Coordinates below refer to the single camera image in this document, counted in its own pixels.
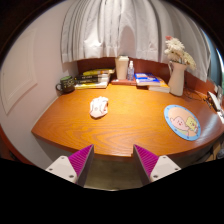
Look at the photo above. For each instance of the round cartoon print mouse pad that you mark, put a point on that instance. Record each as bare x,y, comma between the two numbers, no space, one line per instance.
182,122

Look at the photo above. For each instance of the white pleated curtain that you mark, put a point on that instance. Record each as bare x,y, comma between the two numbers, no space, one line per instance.
110,30

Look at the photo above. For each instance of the black cover book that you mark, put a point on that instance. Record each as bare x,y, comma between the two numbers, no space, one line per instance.
88,78

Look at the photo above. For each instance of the yellow cover book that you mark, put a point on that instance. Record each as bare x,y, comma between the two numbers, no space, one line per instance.
98,71

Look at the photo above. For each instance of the white ceramic vase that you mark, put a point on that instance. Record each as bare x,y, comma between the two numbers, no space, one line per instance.
176,78

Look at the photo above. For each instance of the flat red book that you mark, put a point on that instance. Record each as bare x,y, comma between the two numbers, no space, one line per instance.
121,82

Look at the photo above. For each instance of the white flower bouquet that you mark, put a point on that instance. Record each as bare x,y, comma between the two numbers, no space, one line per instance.
178,51

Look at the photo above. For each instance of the white lidded canister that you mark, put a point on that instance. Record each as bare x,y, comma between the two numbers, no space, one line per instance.
121,68

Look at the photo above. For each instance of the white desk device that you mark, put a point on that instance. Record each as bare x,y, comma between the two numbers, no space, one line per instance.
213,100

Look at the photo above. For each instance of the pale pink computer mouse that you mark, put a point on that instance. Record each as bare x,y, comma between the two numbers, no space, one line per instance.
99,107

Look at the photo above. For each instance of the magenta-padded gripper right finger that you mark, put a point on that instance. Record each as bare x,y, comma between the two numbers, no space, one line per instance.
163,166

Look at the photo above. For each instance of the clear pump bottle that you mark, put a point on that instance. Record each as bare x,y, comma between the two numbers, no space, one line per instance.
130,72

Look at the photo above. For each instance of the dark green mug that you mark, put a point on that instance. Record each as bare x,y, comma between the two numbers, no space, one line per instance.
67,85

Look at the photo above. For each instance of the blue cover book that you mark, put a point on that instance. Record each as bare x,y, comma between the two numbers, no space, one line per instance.
146,79

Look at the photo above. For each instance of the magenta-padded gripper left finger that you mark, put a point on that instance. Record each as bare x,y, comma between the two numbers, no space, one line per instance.
63,166

